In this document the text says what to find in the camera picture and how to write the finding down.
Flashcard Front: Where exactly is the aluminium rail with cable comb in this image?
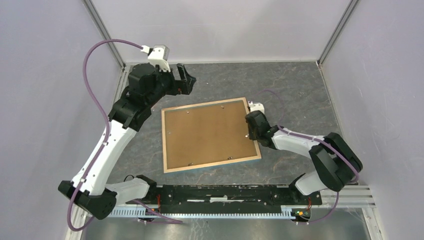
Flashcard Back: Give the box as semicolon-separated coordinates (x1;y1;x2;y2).
74;185;377;220

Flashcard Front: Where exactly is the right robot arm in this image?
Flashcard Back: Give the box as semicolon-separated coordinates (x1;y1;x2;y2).
245;110;363;204

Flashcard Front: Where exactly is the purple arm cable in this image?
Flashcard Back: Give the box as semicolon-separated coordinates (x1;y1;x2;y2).
253;89;360;226
66;39;184;232

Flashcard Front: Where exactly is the brown cardboard backing board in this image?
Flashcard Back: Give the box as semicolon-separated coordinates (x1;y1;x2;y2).
164;100;259;170

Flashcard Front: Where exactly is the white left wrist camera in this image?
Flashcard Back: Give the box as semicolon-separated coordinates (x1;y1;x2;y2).
140;45;171;72

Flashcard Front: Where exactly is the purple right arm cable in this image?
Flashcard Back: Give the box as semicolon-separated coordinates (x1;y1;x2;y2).
253;89;360;226

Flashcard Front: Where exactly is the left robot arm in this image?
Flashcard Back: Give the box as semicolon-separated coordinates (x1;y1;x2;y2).
58;63;196;220

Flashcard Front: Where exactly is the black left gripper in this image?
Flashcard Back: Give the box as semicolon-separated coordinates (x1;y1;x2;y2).
147;63;197;107

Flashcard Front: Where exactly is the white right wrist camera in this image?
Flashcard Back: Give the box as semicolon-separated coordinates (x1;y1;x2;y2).
247;101;265;114

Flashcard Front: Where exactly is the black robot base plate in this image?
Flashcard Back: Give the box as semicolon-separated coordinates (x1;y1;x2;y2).
140;184;323;214

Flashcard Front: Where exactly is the light wooden picture frame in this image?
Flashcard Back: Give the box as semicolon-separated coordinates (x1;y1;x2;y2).
160;96;263;174

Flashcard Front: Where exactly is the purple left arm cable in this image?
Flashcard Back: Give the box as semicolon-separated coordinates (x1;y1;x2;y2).
66;39;184;232

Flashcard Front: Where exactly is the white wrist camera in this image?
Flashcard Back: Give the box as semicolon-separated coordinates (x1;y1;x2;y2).
140;45;171;72
247;101;265;114

